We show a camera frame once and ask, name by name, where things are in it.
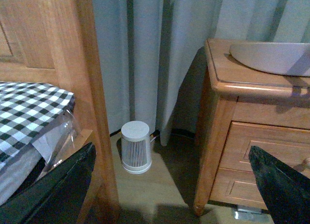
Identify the white ribbed trash bin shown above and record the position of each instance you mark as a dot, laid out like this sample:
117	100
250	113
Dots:
136	149

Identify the white plastic dustpan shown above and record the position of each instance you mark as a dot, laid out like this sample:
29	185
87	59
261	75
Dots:
291	59

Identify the metal floor bracket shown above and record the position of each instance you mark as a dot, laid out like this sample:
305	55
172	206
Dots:
249	214

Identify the clear plastic mattress wrap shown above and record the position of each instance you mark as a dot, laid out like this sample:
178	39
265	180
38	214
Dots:
55	142

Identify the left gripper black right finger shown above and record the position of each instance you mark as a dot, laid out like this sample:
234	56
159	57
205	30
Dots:
285	191

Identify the pale green curtain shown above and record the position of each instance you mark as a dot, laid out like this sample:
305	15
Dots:
150	50

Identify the black white checkered bedsheet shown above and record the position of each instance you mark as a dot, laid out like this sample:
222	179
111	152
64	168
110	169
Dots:
25	109

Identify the wooden bed headboard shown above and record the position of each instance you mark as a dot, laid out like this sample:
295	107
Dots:
55	42

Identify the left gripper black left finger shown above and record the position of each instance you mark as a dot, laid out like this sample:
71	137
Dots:
57	197

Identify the wooden nightstand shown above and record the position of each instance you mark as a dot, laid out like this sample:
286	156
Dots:
241	108

